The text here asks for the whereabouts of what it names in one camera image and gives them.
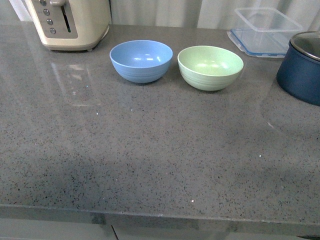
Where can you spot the cream two-slot toaster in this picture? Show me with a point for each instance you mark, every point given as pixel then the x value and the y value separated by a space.
pixel 70 25

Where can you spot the clear plastic food container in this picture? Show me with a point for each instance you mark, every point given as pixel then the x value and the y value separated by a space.
pixel 263 32

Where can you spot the green bowl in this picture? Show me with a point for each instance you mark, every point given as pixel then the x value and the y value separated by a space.
pixel 209 68

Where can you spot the glass pot lid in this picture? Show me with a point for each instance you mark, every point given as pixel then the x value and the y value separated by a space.
pixel 307 43

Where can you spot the dark blue pot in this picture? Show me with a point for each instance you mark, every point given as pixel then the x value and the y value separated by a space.
pixel 299 75

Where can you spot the blue bowl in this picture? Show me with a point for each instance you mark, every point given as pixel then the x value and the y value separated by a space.
pixel 141 61

